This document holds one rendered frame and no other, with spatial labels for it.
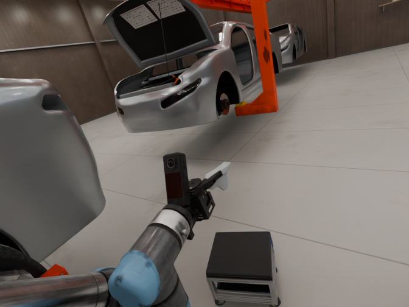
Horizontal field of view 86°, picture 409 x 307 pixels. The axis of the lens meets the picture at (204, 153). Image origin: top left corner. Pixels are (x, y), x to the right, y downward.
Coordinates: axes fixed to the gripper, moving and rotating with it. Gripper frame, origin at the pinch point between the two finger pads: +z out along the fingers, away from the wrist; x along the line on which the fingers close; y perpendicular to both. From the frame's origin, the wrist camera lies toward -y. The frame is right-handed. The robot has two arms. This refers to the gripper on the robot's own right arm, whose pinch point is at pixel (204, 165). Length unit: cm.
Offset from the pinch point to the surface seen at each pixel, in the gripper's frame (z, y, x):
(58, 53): 898, -411, -1082
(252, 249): 52, 87, -22
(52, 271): -17, 25, -75
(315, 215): 127, 126, 13
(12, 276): -27, 15, -71
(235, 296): 32, 105, -35
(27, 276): -24, 18, -71
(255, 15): 302, -67, -11
